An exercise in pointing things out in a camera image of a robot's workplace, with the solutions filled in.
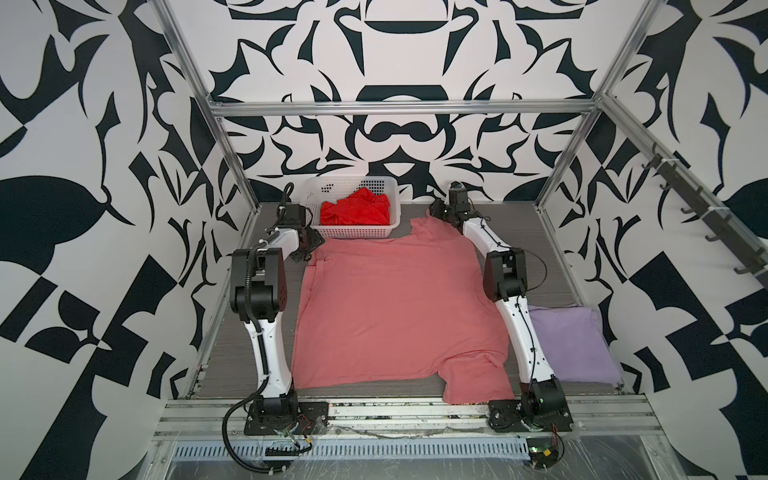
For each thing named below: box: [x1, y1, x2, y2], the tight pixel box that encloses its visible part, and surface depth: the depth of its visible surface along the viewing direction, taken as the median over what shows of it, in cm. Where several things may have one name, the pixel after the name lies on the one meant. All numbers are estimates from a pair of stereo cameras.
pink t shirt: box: [291, 211, 515, 405], surface depth 91 cm
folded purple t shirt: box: [528, 305, 624, 385], surface depth 87 cm
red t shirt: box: [319, 187, 391, 225], surface depth 114 cm
